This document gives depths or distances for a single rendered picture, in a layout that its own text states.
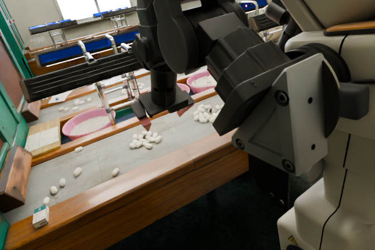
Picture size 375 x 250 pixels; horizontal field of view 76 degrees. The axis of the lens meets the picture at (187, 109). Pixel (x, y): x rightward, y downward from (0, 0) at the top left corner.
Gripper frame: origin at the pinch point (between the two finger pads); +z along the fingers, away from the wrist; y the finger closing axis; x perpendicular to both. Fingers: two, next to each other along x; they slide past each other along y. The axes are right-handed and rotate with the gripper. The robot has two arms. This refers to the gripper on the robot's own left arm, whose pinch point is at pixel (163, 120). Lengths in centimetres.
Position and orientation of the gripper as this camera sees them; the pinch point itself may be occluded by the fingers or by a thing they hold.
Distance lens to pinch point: 63.3
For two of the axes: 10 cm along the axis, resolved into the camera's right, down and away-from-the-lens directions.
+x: 5.4, 6.8, -4.9
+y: -8.3, 3.8, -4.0
